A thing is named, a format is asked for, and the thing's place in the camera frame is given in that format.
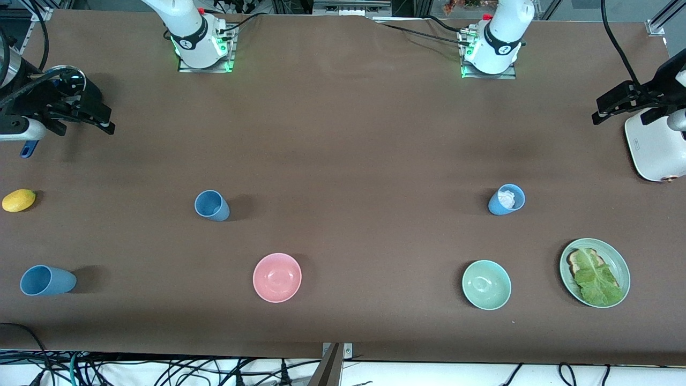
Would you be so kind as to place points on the grey metal bracket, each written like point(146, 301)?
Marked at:
point(348, 351)

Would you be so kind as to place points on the grey metal device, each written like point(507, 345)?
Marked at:
point(351, 8)

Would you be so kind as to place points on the blue plastic cup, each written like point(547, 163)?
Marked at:
point(498, 208)
point(217, 212)
point(59, 281)

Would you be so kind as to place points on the white toaster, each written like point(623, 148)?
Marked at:
point(654, 155)

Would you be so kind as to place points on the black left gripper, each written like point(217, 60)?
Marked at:
point(657, 84)

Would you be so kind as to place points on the yellow lemon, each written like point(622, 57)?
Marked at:
point(19, 200)

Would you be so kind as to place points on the mint green plate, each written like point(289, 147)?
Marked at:
point(616, 257)

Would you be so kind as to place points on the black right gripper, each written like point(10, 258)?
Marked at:
point(37, 98)

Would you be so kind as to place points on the pink bowl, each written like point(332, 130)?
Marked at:
point(277, 277)

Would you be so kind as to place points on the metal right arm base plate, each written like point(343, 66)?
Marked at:
point(232, 48)

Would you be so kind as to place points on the green lettuce leaf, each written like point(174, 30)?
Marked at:
point(597, 281)

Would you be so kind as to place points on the silver aluminium frame profile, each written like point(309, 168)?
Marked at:
point(655, 27)
point(40, 13)

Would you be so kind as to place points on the colourful flower decoration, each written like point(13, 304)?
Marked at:
point(455, 6)

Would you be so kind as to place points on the toasted bread slice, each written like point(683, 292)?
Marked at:
point(574, 262)

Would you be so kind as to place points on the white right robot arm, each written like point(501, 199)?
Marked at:
point(185, 21)

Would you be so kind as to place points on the mint green bowl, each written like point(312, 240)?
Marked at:
point(486, 285)

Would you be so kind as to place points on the dark blue saucepan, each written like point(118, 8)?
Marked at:
point(29, 150)

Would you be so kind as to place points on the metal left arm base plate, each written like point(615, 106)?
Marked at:
point(482, 76)

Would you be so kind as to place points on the glass saucepan lid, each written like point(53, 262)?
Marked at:
point(63, 68)

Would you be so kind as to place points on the brown table cover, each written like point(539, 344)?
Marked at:
point(343, 134)

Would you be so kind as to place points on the dark metal bar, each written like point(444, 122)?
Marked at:
point(327, 372)

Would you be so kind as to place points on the white tissue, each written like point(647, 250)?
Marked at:
point(506, 197)

